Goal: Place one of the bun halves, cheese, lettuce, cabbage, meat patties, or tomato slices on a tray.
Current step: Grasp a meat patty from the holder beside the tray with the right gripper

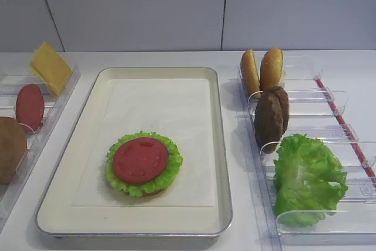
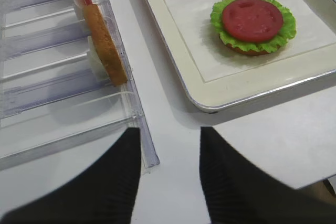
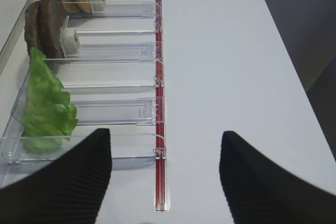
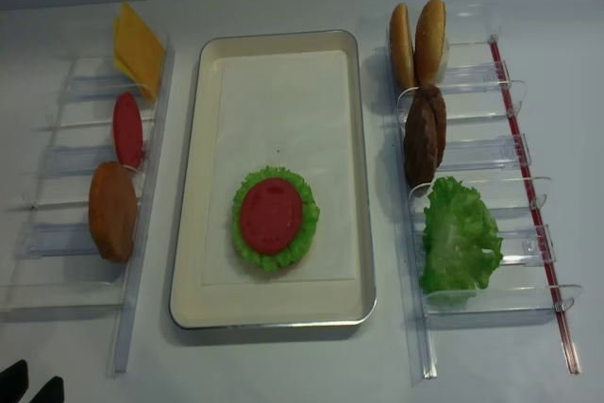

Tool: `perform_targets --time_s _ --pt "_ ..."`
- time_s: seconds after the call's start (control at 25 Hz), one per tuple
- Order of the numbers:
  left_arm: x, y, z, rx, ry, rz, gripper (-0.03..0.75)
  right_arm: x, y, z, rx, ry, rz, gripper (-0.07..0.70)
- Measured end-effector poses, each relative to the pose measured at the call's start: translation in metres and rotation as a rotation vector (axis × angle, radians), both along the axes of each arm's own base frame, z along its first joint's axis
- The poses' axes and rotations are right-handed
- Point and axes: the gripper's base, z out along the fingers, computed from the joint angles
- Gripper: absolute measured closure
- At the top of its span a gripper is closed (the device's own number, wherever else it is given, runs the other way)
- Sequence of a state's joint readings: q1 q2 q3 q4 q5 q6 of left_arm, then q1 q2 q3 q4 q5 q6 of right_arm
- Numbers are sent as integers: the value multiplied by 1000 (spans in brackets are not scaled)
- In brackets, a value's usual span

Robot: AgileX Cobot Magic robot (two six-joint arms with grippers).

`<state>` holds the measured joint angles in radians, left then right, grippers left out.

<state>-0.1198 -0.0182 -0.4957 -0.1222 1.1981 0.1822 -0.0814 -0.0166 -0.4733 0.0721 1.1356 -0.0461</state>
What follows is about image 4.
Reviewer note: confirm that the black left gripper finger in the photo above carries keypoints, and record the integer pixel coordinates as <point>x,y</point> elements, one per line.
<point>15,375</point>
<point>51,392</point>

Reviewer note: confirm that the brown meat patty front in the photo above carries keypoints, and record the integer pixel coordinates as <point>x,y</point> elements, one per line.
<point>420,140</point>

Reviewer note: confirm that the brown meat patty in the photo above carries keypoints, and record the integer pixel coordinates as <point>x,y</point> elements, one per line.
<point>437,104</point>
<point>420,140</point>

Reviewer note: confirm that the red tomato slice in rack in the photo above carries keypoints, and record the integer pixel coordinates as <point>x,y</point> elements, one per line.
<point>127,130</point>

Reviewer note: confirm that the red tomato slice on tray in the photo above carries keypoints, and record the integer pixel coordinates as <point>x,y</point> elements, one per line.
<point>271,215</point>

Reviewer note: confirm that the green lettuce leaf on tray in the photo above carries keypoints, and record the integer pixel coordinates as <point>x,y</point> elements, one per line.
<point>300,246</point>

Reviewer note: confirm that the yellow cheese slice back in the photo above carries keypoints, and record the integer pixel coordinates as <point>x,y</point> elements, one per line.
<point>117,62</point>

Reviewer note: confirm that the yellow cheese slice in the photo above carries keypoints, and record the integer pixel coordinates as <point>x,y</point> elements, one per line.
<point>117,62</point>
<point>141,50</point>

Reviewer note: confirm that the yellow cheese slice front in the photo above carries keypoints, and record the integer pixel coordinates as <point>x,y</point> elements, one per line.
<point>141,50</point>

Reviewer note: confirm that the green lettuce leaf in rack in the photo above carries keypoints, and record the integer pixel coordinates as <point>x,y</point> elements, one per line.
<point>461,242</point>

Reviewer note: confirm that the brown meat patty back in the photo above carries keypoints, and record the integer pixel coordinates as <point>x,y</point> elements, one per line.
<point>437,104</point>

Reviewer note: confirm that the clear acrylic left rack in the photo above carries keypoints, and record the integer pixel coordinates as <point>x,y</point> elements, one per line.
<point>58,92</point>

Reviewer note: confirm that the clear acrylic rack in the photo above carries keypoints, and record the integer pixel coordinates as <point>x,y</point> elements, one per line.
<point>484,149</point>
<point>58,92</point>

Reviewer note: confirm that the orange-brown bun half left rack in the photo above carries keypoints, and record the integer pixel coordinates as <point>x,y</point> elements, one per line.
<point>112,211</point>

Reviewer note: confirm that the cream rectangular metal tray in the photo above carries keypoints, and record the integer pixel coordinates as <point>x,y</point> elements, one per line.
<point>264,302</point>

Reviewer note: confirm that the white paper tray liner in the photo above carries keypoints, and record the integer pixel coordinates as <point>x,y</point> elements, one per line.
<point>290,110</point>

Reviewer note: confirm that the clear acrylic right rack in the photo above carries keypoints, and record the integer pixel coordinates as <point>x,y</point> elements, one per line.
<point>484,149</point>

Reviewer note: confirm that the bun half left of pair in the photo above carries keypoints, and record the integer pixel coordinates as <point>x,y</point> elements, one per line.
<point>401,47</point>

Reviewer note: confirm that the bun half of pair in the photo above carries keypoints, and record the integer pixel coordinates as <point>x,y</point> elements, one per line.
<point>401,47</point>
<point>431,44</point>

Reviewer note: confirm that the bun half right of pair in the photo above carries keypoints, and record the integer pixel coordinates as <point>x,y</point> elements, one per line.
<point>431,44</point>

